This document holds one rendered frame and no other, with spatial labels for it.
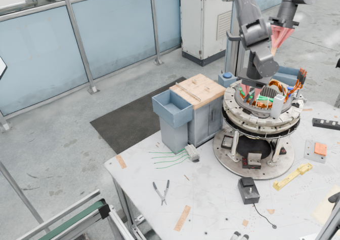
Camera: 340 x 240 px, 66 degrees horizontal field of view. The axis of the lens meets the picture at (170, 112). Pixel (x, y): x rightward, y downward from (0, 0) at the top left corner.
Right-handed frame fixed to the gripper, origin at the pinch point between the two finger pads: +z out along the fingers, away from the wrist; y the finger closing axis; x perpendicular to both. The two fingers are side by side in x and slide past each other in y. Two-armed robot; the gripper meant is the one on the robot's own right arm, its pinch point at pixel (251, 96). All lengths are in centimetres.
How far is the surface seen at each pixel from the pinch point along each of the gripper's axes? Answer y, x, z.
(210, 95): -20.9, 11.3, 14.4
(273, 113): 7.9, 6.2, 9.0
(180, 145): -29.0, -3.5, 37.5
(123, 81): -193, 121, 123
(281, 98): 8.8, 8.6, 3.5
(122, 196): -52, -29, 67
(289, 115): 13.2, 10.2, 11.1
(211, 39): -115, 212, 89
